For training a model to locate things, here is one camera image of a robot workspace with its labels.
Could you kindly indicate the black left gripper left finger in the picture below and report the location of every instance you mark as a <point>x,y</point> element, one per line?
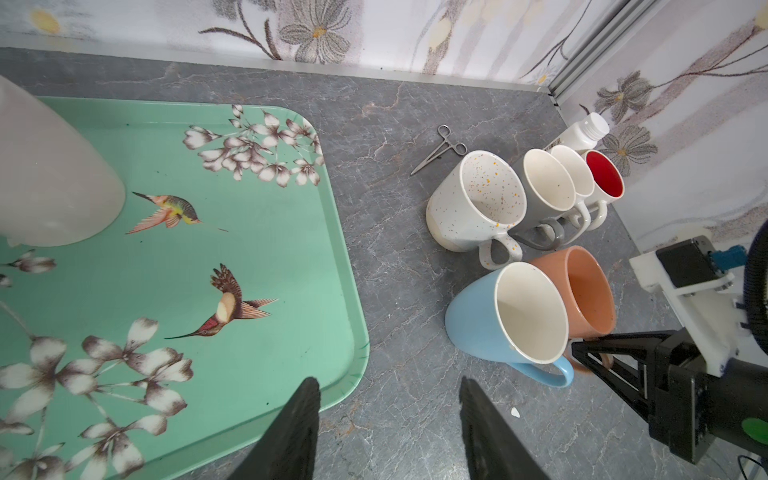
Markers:
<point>287,450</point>

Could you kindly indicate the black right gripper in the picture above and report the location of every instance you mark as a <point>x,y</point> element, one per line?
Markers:
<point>661,375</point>

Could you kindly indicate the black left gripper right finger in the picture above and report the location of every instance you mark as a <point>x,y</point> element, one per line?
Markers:
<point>493,451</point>

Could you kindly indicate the cream mug with orange handle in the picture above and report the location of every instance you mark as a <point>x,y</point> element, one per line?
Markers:
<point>584,289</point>

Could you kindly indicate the light blue mug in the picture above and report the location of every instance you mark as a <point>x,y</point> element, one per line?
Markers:
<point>516,316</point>

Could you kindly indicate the green plastic tray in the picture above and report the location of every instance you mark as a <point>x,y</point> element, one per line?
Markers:
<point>174,337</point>

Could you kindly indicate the white mug with red inside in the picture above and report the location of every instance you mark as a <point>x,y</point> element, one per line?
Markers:
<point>608,187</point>

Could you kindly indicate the grey mug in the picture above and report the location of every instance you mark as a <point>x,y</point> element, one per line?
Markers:
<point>549,191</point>

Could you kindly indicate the beige mug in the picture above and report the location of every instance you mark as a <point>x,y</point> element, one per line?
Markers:
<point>475,206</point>

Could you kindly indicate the pink mug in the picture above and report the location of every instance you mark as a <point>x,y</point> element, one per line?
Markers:
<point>56,189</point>

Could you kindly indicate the white cream mug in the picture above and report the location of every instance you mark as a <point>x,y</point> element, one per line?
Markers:
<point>583,180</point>

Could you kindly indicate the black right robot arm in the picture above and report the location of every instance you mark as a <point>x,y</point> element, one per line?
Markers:
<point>751,283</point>

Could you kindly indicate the white plastic bottle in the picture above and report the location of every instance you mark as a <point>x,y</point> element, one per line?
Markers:
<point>582,135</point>

